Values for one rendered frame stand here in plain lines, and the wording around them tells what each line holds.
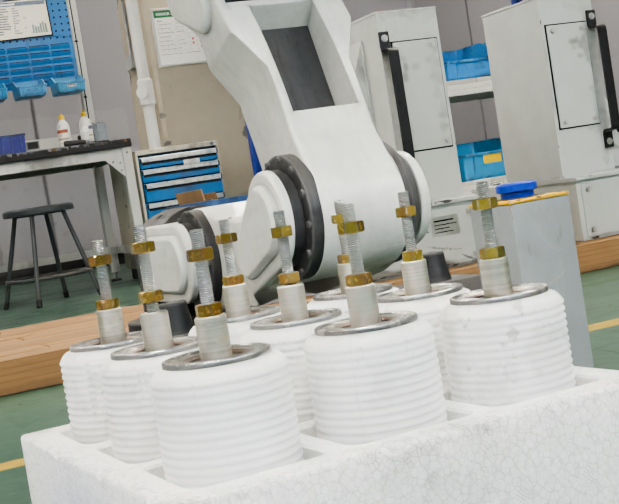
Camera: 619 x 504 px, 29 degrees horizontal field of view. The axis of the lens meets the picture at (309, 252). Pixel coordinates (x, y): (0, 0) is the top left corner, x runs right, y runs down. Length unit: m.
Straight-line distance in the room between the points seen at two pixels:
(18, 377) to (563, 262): 1.85
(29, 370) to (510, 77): 1.75
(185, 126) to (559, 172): 4.09
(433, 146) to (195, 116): 4.16
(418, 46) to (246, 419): 2.66
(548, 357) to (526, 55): 2.82
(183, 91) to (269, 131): 6.02
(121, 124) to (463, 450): 8.83
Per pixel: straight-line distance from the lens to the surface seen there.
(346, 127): 1.37
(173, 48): 7.43
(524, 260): 1.15
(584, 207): 3.57
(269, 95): 1.39
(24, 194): 9.39
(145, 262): 0.93
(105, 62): 9.64
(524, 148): 3.75
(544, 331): 0.91
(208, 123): 7.44
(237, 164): 7.48
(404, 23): 3.40
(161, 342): 0.93
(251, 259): 1.39
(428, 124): 3.38
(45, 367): 2.85
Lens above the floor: 0.36
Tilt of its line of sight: 3 degrees down
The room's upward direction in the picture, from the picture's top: 9 degrees counter-clockwise
